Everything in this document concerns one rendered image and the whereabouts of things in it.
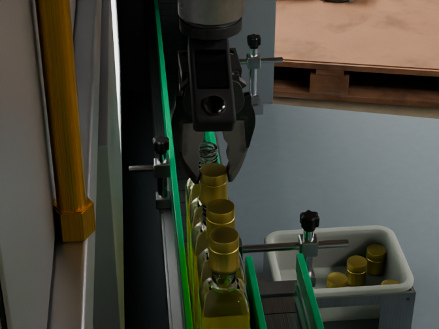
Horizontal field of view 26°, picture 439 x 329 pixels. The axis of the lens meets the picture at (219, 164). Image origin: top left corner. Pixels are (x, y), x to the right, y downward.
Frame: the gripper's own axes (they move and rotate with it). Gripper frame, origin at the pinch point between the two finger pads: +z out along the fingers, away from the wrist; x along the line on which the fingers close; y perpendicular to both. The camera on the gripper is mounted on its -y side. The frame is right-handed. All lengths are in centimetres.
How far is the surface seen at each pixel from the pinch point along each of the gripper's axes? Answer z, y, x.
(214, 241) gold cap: 0.7, -12.7, 1.2
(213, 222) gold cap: 2.0, -7.0, 0.8
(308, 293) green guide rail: 20.3, 1.0, -13.0
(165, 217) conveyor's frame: 28.8, 33.9, 4.7
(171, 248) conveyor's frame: 28.8, 24.9, 4.3
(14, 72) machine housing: -41, -54, 16
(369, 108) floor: 117, 230, -86
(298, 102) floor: 117, 238, -59
